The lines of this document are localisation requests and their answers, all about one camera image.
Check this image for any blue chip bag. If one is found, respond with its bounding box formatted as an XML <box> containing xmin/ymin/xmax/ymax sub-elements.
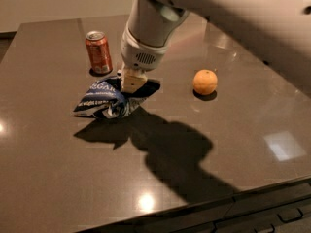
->
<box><xmin>73</xmin><ymin>76</ymin><xmax>160</xmax><ymax>119</ymax></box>

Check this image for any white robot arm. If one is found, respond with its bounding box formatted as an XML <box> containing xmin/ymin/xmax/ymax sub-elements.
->
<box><xmin>121</xmin><ymin>0</ymin><xmax>311</xmax><ymax>95</ymax></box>

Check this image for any red coke can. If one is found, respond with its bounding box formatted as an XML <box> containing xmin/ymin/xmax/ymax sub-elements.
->
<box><xmin>86</xmin><ymin>31</ymin><xmax>113</xmax><ymax>76</ymax></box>

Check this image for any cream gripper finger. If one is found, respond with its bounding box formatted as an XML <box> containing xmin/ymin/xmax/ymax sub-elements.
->
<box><xmin>121</xmin><ymin>66</ymin><xmax>147</xmax><ymax>93</ymax></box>

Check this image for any orange fruit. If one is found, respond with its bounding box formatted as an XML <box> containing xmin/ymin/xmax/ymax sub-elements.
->
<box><xmin>192</xmin><ymin>70</ymin><xmax>218</xmax><ymax>95</ymax></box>

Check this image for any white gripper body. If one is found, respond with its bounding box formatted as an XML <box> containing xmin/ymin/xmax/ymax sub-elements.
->
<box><xmin>121</xmin><ymin>27</ymin><xmax>168</xmax><ymax>71</ymax></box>

